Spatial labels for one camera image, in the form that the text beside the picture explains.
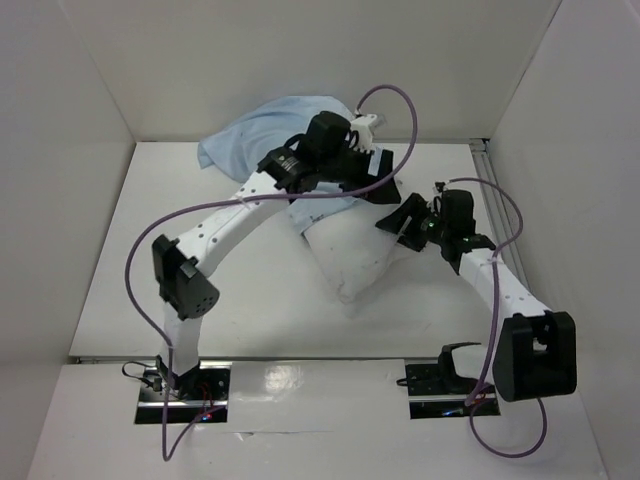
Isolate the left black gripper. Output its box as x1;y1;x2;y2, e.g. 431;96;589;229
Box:
317;139;399;203

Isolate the white pillow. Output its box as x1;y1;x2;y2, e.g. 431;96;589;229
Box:
302;202;415;304

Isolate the light blue pillowcase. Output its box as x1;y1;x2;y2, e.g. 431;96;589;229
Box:
197;96;363;234

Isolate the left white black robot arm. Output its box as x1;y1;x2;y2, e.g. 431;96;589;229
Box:
151;111;401;399

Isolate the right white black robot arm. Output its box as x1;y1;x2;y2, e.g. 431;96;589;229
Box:
376;189;577;402

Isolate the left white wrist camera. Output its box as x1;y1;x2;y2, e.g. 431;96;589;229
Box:
349;114;386;152

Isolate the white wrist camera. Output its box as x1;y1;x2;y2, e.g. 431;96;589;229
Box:
349;114;386;152
433;182;447;197

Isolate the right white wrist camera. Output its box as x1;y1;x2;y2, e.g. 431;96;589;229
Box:
433;182;447;197

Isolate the aluminium extrusion rail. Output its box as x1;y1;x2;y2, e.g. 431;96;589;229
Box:
469;138;526;281

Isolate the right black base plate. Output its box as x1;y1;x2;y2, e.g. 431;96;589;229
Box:
396;361;476;420

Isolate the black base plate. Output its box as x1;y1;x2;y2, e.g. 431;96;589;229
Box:
396;361;476;420
134;362;231;425

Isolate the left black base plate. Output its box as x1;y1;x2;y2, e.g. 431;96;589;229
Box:
134;362;231;425

